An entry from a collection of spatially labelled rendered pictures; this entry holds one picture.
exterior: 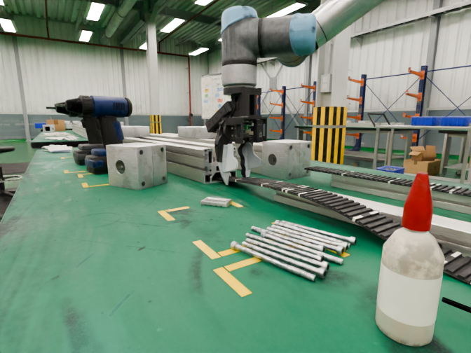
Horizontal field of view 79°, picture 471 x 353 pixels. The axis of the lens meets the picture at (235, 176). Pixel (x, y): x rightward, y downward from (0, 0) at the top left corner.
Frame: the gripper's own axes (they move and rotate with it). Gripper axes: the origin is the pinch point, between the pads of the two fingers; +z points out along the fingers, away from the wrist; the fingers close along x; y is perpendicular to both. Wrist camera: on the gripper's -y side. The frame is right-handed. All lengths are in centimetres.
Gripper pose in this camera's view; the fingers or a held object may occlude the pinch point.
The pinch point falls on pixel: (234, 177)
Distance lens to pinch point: 67.5
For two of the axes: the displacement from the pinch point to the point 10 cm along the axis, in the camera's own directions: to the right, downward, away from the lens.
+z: 0.1, 9.8, 1.9
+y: 6.2, 1.4, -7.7
